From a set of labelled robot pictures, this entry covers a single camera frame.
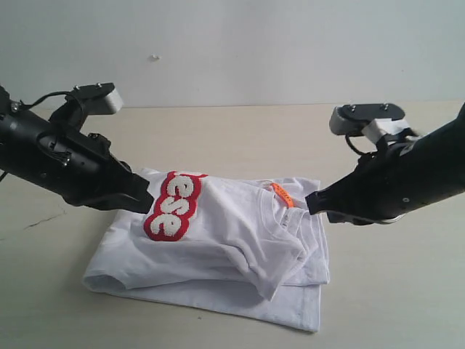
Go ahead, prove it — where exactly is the black right camera cable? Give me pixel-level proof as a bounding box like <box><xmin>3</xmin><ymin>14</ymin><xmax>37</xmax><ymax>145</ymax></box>
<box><xmin>344</xmin><ymin>132</ymin><xmax>379</xmax><ymax>157</ymax></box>

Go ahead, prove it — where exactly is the white t-shirt red lettering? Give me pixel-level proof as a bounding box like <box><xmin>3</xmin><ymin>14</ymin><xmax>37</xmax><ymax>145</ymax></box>
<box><xmin>83</xmin><ymin>169</ymin><xmax>330</xmax><ymax>332</ymax></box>

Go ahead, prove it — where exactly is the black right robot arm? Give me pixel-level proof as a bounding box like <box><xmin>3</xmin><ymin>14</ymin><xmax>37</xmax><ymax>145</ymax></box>
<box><xmin>306</xmin><ymin>103</ymin><xmax>464</xmax><ymax>225</ymax></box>

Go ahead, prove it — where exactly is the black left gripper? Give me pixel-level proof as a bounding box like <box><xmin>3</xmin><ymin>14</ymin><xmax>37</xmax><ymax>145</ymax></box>
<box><xmin>36</xmin><ymin>121</ymin><xmax>154</xmax><ymax>214</ymax></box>

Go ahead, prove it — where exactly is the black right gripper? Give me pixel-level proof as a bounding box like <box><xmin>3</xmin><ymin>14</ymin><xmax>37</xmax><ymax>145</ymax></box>
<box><xmin>305</xmin><ymin>141</ymin><xmax>436</xmax><ymax>225</ymax></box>

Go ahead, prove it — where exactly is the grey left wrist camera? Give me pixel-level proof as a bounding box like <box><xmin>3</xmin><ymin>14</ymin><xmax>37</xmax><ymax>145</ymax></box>
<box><xmin>65</xmin><ymin>83</ymin><xmax>124</xmax><ymax>115</ymax></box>

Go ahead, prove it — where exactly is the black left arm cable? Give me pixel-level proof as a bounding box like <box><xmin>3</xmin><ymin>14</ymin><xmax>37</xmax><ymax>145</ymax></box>
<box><xmin>0</xmin><ymin>90</ymin><xmax>79</xmax><ymax>182</ymax></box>

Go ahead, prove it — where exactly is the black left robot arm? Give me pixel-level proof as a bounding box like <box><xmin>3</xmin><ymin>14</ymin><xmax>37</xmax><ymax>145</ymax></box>
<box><xmin>1</xmin><ymin>83</ymin><xmax>153</xmax><ymax>214</ymax></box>

